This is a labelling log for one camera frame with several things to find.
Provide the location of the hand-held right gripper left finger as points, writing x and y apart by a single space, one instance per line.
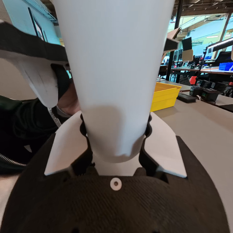
67 145

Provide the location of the black pole stand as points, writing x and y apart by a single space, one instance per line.
176 27

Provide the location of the dark green jacket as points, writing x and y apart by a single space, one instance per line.
12 156

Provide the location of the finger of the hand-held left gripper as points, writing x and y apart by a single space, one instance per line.
172 45
27 47

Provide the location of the yellow plastic bin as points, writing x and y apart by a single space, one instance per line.
163 98

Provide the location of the person's left hand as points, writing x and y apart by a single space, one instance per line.
70 103

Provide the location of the framed marker sign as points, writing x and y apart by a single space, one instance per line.
38 27

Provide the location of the black battery charger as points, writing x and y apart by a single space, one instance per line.
210 94
196 91

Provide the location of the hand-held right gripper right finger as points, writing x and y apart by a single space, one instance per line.
163 151

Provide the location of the person's left forearm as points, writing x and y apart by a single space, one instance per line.
27 123

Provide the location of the white garment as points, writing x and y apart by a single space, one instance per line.
7 191

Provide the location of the grey desk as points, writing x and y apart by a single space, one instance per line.
200 136

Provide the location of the black monitor with white stand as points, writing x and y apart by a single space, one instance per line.
187 45

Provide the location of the blue plastic bin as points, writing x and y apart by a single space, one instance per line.
226 66

